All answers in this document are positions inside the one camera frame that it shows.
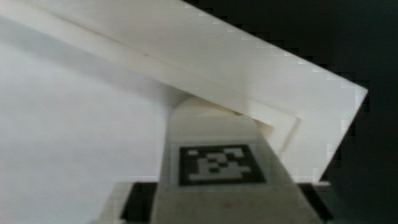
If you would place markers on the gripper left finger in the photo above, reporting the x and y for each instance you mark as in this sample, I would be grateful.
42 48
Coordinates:
137 206

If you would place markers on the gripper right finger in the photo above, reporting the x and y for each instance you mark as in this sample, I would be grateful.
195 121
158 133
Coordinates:
314 201

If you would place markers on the white leg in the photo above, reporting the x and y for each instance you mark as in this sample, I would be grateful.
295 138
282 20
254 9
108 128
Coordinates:
224 183

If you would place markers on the white square tabletop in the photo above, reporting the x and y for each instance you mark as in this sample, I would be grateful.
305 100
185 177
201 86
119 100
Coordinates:
85 103

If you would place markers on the white obstacle fence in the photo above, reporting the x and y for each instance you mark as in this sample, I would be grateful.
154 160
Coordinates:
236 71

